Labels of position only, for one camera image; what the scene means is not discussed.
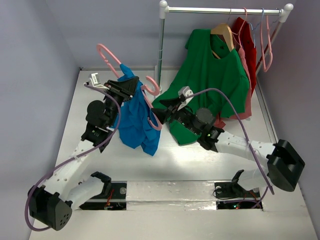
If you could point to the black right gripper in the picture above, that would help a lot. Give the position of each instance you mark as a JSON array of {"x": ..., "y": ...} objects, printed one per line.
[{"x": 171, "y": 110}]

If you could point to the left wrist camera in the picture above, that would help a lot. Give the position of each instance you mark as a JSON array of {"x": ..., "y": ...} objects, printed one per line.
[{"x": 94, "y": 81}]

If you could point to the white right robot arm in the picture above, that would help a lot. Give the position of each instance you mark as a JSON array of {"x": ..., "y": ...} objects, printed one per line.
[{"x": 278, "y": 164}]

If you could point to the pink plastic hanger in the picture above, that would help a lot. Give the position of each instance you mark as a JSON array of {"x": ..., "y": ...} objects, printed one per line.
[{"x": 144, "y": 88}]

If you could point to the blue wire hanger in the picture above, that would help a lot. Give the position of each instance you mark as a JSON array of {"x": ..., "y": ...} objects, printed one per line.
[{"x": 254, "y": 29}]

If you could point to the blue t-shirt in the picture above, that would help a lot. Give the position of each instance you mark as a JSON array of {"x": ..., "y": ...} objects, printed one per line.
[{"x": 135, "y": 124}]

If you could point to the green t-shirt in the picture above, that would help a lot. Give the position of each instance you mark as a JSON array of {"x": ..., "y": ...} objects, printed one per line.
[{"x": 203, "y": 68}]

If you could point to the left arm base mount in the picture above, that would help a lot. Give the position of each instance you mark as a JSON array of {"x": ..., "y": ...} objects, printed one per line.
[{"x": 112, "y": 196}]

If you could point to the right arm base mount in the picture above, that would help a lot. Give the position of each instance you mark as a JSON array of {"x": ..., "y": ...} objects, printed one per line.
[{"x": 230, "y": 195}]

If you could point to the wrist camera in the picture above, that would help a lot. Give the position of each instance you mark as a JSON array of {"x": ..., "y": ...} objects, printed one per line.
[
  {"x": 94, "y": 81},
  {"x": 185, "y": 96}
]

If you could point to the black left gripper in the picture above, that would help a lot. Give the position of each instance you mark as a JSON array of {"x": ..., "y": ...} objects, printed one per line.
[{"x": 125, "y": 89}]

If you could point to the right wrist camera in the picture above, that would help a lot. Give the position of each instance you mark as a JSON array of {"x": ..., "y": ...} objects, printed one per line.
[{"x": 185, "y": 96}]

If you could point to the red t-shirt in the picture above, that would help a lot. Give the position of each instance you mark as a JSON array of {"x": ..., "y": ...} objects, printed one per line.
[{"x": 248, "y": 46}]

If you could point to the wooden hanger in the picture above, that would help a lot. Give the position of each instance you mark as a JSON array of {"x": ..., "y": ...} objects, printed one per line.
[{"x": 225, "y": 31}]

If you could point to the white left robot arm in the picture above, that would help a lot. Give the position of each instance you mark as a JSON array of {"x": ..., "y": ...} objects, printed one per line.
[{"x": 67, "y": 187}]

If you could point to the pink t-shirt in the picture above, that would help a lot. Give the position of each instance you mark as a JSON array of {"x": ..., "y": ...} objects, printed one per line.
[{"x": 236, "y": 83}]

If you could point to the white clothes rack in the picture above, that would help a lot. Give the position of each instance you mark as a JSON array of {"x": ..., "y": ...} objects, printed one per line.
[{"x": 178, "y": 18}]

